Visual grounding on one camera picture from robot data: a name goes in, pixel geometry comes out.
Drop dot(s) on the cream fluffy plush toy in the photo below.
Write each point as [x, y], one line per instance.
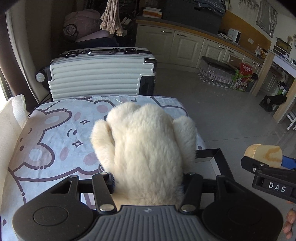
[147, 152]

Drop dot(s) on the pink bedding bundle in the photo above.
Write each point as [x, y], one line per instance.
[84, 25]

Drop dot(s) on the pack of water bottles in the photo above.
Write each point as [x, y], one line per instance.
[216, 73]

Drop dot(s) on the brown curtain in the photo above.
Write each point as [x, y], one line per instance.
[11, 70]

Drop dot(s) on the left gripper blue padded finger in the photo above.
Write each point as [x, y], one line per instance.
[108, 178]
[188, 180]

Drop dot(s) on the person's right hand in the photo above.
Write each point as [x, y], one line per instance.
[289, 226]

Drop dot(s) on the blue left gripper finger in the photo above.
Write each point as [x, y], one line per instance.
[288, 162]

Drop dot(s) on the red green carton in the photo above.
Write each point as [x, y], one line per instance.
[242, 77]

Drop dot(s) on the black cardboard box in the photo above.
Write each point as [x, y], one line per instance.
[207, 164]

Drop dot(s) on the white toaster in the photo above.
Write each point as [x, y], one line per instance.
[234, 35]

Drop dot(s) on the bear print bed sheet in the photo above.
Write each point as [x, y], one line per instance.
[55, 144]

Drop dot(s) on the black step stool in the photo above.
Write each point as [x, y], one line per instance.
[269, 101]

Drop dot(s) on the cream kitchen cabinets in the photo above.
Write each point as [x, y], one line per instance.
[184, 47]

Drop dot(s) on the white paper towel sheet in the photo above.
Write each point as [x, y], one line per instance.
[14, 116]

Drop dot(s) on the beige tasselled cloth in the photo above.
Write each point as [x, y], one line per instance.
[110, 20]

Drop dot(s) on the wooden desk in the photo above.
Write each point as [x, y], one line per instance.
[282, 68]

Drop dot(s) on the white ribbed suitcase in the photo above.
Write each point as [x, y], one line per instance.
[100, 71]

